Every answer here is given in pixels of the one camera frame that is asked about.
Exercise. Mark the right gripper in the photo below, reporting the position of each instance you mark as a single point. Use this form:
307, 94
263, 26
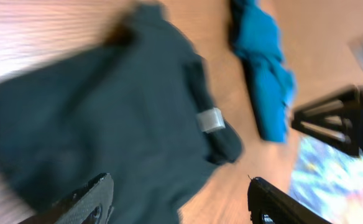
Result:
346, 103

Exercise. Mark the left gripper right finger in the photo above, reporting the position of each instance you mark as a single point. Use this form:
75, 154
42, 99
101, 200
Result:
268, 204

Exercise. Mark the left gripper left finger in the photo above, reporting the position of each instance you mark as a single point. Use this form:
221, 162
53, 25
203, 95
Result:
90, 204

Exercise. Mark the black t-shirt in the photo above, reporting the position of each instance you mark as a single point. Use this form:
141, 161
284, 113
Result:
130, 108

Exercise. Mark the blue t-shirt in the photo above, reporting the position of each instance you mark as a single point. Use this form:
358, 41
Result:
255, 40

